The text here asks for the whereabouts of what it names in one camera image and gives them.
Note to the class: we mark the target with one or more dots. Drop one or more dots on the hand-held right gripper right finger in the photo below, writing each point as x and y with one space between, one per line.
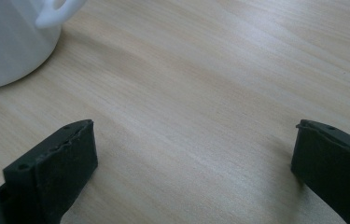
334 168

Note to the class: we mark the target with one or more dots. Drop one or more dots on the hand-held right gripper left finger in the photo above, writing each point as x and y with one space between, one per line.
54 174

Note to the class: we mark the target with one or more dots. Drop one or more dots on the white cup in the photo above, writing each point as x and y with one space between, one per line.
11 40

